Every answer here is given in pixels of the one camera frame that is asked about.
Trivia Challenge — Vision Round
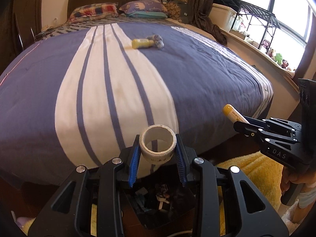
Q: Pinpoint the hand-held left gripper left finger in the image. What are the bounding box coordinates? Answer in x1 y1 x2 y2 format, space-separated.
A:
27 134 142 237

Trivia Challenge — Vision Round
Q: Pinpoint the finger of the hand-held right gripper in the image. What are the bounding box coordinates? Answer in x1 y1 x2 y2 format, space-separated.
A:
262 117 303 135
233 119 298 144

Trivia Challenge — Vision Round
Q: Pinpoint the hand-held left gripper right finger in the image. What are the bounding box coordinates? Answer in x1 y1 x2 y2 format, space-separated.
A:
174 133 289 237

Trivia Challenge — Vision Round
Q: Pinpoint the yellow tube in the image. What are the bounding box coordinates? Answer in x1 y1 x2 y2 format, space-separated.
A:
223 104 250 124

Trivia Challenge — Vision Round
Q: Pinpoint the white tape roll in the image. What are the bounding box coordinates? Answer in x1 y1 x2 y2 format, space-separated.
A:
139 124 177 164

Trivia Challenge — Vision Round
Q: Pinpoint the black trash bin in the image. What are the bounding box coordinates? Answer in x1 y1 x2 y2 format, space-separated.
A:
123 178 198 230

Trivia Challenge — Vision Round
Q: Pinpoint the person's right hand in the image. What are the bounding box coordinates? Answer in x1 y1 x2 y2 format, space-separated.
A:
280 164 316 198

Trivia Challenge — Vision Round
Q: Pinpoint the yellow fluffy rug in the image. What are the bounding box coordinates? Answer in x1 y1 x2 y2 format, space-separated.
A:
22 150 300 237

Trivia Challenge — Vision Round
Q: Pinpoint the person's leg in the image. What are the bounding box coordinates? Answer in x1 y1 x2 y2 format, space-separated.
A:
291 185 316 224

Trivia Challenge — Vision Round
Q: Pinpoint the blue white striped blanket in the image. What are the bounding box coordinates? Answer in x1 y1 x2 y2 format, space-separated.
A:
0 22 274 187

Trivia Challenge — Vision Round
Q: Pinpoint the black metal rack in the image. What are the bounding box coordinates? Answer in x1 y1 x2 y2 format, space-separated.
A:
234 1 281 50

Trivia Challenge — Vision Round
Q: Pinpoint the white storage box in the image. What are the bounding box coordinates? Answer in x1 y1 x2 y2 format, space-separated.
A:
212 3 240 33

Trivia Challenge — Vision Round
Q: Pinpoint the window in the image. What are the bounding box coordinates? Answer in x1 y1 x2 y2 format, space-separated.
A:
217 0 316 72

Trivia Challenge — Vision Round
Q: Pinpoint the yellow bottle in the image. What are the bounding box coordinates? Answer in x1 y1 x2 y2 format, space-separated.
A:
131 38 151 49

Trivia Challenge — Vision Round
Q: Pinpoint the dark grey cushion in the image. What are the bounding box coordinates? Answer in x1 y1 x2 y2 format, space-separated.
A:
181 2 196 24

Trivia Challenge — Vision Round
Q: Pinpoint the brown curtain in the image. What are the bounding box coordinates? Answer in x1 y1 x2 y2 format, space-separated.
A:
167 0 228 45

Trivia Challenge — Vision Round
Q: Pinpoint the brown patterned cushion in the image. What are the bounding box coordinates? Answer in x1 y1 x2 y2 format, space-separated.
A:
164 0 188 22

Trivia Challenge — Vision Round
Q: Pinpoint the teal pillow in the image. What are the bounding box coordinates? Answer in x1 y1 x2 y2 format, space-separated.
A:
125 11 169 20

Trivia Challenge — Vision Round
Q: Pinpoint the grey patterned bed sheet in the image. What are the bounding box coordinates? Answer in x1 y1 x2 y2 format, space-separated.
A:
33 20 120 40

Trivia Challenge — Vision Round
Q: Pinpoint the purple printed pillow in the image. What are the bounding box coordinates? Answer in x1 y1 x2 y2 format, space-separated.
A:
119 0 170 15

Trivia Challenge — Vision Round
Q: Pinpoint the plaid pillow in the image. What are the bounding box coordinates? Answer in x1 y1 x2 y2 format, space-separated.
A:
69 2 119 22

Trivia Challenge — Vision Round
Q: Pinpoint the brown wooden wardrobe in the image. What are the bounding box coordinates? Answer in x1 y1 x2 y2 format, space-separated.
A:
0 0 45 68

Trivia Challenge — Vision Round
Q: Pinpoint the white cable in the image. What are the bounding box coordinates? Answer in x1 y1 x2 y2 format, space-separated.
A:
162 229 193 237

